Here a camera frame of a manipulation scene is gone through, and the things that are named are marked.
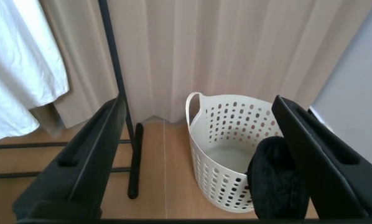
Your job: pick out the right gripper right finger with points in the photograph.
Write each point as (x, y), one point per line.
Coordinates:
(326, 174)

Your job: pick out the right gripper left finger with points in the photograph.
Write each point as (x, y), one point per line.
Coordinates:
(80, 174)

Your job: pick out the black shorts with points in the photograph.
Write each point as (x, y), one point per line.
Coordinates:
(276, 180)

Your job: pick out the white printed T-shirt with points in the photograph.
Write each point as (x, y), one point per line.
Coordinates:
(18, 77)

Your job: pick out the white laundry basket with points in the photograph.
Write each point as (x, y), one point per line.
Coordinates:
(229, 155)

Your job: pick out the black clothes rack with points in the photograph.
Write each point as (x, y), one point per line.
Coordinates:
(116, 62)

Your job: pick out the beige curtain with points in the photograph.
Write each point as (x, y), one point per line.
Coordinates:
(220, 46)

